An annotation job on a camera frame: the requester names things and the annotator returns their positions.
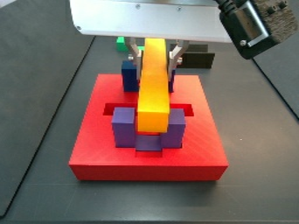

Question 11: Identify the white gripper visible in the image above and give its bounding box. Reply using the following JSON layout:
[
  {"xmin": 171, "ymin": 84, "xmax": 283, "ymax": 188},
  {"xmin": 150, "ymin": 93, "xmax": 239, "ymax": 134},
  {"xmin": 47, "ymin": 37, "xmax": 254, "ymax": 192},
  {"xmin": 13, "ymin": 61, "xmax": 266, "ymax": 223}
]
[{"xmin": 70, "ymin": 0, "xmax": 231, "ymax": 80}]

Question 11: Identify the long yellow block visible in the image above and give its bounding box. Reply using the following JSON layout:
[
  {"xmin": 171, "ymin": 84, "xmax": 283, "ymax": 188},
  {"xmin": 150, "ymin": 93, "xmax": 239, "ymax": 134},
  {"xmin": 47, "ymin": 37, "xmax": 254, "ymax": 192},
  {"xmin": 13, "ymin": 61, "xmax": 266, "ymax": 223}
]
[{"xmin": 136, "ymin": 38, "xmax": 170, "ymax": 133}]

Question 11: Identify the red slotted board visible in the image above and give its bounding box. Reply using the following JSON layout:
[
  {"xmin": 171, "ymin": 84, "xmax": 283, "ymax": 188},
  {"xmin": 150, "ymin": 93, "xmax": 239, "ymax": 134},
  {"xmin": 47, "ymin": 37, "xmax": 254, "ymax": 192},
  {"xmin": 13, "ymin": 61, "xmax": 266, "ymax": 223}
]
[{"xmin": 70, "ymin": 74, "xmax": 230, "ymax": 181}]

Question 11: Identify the green stepped block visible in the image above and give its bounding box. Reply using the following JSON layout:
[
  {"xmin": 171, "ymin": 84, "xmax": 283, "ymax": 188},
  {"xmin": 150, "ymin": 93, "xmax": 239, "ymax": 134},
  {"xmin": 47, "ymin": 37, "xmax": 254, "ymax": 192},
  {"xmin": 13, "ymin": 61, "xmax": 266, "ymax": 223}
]
[{"xmin": 116, "ymin": 36, "xmax": 146, "ymax": 53}]

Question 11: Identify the blue U-shaped block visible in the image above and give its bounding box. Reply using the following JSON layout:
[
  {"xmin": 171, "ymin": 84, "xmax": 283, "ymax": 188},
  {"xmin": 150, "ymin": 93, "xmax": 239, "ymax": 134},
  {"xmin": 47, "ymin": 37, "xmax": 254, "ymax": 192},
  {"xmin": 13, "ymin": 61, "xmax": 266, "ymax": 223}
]
[{"xmin": 122, "ymin": 60, "xmax": 175, "ymax": 93}]

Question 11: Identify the purple U-shaped block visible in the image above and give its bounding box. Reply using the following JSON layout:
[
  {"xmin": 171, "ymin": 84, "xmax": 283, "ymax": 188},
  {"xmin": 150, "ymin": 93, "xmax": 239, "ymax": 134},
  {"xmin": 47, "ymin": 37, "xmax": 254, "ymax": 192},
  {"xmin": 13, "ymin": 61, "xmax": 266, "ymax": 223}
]
[{"xmin": 111, "ymin": 107, "xmax": 186, "ymax": 152}]

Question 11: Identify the black angle bracket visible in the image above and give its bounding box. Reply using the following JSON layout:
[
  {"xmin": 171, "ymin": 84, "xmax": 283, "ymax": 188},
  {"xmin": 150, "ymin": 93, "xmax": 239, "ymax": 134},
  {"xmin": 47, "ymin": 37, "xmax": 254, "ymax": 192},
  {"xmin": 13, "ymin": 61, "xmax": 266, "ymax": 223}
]
[{"xmin": 176, "ymin": 44, "xmax": 215, "ymax": 69}]

